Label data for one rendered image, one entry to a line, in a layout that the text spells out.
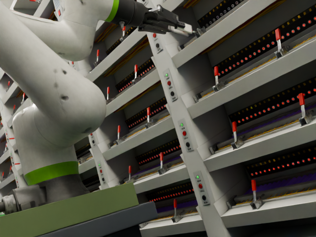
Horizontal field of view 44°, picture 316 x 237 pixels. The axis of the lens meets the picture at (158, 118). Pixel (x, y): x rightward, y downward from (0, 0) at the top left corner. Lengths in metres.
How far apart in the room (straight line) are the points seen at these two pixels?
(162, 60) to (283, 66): 0.53
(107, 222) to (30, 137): 0.27
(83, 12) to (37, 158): 0.43
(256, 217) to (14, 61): 0.87
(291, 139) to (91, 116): 0.60
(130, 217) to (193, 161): 0.63
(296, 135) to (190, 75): 0.53
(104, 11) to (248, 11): 0.43
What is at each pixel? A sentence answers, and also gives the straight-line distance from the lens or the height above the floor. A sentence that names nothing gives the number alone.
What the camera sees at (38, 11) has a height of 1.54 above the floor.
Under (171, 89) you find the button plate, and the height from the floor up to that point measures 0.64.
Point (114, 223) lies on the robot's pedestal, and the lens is 0.84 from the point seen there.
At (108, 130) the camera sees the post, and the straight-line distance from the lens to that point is 2.04.
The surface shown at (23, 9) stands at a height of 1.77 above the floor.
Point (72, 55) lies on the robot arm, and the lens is 1.15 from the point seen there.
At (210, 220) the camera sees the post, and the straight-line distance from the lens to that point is 1.45.
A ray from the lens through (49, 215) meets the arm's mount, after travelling 0.83.
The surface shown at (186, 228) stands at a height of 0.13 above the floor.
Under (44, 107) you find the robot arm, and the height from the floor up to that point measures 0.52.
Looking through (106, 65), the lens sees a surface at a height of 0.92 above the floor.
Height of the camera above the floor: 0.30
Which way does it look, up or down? 10 degrees up
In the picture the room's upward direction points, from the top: 16 degrees counter-clockwise
